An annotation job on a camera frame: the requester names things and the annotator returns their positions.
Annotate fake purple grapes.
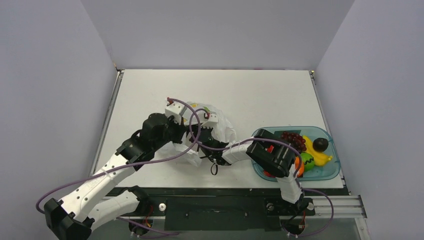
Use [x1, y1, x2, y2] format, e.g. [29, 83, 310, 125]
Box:
[280, 131, 307, 153]

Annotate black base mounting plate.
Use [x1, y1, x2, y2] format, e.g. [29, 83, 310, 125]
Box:
[126, 187, 316, 231]

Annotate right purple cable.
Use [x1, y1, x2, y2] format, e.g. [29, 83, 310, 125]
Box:
[188, 107, 335, 238]

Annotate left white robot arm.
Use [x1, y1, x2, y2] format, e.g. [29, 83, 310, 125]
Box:
[43, 113, 187, 240]

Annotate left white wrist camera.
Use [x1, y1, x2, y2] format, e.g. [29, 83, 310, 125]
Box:
[164, 98, 187, 125]

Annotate fake orange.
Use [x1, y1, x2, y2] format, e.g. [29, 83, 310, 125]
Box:
[294, 156, 305, 178]

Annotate purple cable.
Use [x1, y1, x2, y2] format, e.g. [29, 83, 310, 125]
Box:
[188, 107, 335, 238]
[35, 97, 202, 215]

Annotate fake dark plum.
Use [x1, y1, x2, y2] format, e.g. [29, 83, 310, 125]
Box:
[312, 137, 329, 153]

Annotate teal plastic tray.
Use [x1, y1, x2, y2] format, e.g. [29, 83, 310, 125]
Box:
[263, 126, 341, 181]

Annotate fake yellow banana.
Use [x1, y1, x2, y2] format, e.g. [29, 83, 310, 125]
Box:
[302, 135, 333, 167]

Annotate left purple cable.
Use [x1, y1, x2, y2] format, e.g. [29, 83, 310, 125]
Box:
[35, 97, 202, 215]

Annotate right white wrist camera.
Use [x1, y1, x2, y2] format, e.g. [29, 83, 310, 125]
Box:
[199, 107, 219, 129]

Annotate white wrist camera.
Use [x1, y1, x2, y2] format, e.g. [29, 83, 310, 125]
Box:
[199, 107, 219, 129]
[164, 98, 187, 125]

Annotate white plastic bag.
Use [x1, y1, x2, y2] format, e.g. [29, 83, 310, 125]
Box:
[158, 101, 237, 167]

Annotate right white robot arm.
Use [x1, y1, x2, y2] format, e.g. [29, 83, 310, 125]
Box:
[189, 124, 304, 214]

